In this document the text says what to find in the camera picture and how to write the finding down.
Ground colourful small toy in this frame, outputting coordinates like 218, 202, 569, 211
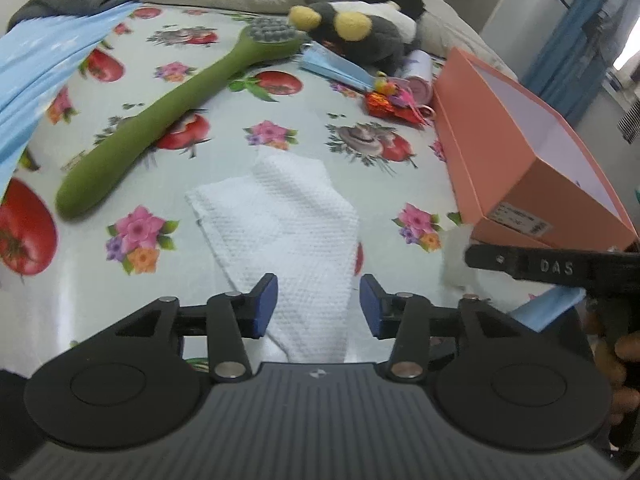
372, 72, 436, 116

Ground white waffle cloth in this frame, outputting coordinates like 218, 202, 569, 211
185, 152, 361, 363

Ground green long-handled brush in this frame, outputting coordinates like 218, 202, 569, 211
55, 16, 306, 221

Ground blue curtain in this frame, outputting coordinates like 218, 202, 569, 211
520, 0, 640, 131

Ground orange cardboard box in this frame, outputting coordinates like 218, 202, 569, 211
431, 46, 640, 253

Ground person's right hand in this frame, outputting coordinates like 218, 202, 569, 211
582, 310, 640, 428

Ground grey plush toy yellow ears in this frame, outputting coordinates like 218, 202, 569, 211
288, 1, 418, 68

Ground white wardrobe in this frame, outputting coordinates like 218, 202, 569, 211
415, 0, 551, 76

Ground hanging grey clothes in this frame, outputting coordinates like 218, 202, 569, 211
590, 0, 640, 61

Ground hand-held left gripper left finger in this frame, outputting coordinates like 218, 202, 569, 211
112, 272, 279, 384

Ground light blue bedsheet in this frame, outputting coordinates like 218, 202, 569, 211
0, 2, 143, 201

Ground small white fluffy cloth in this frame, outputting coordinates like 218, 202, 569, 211
440, 225, 481, 296

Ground shiny red foil packet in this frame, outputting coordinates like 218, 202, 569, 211
364, 89, 426, 126

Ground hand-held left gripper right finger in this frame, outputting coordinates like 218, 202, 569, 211
360, 274, 528, 384

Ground blue face mask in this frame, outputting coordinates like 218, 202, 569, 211
510, 287, 586, 333
299, 42, 376, 91

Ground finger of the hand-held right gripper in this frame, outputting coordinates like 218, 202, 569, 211
464, 243, 523, 281

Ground fruit print tablecloth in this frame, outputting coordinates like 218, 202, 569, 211
0, 2, 501, 376

